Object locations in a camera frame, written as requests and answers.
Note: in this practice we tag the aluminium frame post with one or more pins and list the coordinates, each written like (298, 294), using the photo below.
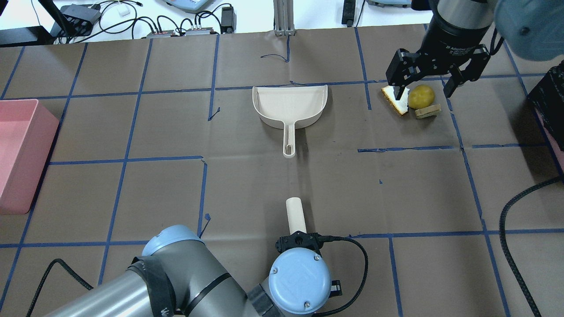
(284, 18)

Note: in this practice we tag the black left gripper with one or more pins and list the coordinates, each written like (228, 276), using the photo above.
(287, 242)

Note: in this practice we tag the bread slice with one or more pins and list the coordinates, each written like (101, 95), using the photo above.
(399, 105)

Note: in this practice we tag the beige hand brush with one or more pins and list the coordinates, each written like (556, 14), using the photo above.
(295, 215)

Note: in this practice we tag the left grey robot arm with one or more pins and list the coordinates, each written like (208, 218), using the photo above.
(178, 273)

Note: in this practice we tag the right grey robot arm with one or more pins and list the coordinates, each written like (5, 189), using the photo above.
(533, 29)

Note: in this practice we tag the beige plastic dustpan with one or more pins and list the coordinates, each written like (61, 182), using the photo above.
(290, 109)

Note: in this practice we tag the yellow lemon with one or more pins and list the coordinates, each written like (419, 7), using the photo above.
(420, 97)

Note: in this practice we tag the black usb hub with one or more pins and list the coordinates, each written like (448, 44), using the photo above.
(82, 17)

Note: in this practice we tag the black bag lined bin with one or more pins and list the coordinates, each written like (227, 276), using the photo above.
(547, 97)

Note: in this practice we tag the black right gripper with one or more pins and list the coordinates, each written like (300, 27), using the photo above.
(454, 37)

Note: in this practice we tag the black power adapter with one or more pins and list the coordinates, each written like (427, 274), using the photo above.
(227, 20)

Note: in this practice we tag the pink plastic bin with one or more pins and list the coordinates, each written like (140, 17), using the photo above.
(27, 131)

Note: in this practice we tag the small brown cracker piece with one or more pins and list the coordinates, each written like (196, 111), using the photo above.
(430, 111)

